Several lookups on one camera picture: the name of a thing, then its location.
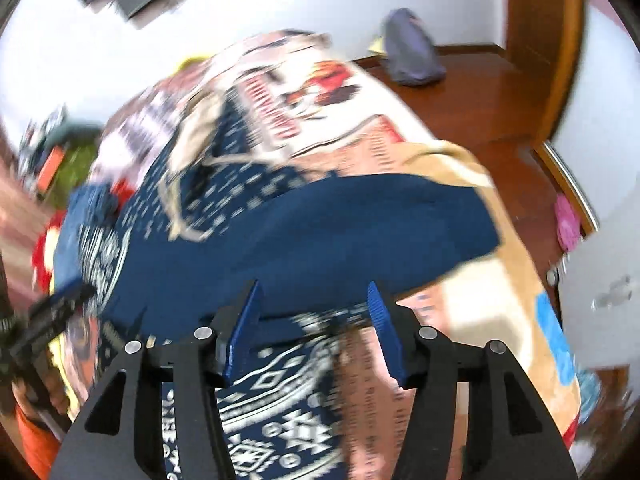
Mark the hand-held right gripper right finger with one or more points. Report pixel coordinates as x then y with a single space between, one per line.
387 330

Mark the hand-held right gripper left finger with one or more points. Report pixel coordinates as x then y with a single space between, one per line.
245 320

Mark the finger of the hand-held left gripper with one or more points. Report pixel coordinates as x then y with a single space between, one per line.
52 312

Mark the navy patterned garment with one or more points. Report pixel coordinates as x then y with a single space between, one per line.
310 230

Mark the red cloth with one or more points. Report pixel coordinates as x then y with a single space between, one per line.
46 257

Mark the blue denim cloth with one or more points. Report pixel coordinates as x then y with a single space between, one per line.
92 205

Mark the printed blanket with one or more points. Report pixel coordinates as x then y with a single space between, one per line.
510 280

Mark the orange box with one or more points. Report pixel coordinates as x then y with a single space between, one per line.
49 167

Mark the green cloth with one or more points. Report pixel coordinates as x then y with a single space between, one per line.
80 170

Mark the pink round item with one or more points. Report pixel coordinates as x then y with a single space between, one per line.
567 222

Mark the white cabinet door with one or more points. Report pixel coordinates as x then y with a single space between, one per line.
605 290

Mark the yellow pillow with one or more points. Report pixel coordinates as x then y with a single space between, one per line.
192 62

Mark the purple backpack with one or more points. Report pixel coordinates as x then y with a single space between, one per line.
407 50

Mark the yellow cloth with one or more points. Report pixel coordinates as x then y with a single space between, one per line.
376 45

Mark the wooden door frame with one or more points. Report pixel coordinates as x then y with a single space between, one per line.
545 35

